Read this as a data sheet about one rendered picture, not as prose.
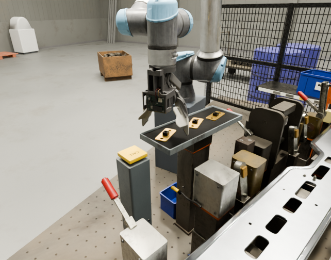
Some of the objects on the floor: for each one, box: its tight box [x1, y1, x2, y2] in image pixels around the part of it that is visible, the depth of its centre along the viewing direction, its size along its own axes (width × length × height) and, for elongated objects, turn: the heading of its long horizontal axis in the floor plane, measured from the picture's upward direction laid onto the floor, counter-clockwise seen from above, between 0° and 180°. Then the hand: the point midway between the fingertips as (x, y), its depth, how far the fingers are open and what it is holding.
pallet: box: [0, 52, 19, 60], centre depth 837 cm, size 128×88×12 cm
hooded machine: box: [9, 17, 39, 55], centre depth 917 cm, size 71×58×127 cm
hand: (165, 129), depth 75 cm, fingers open, 14 cm apart
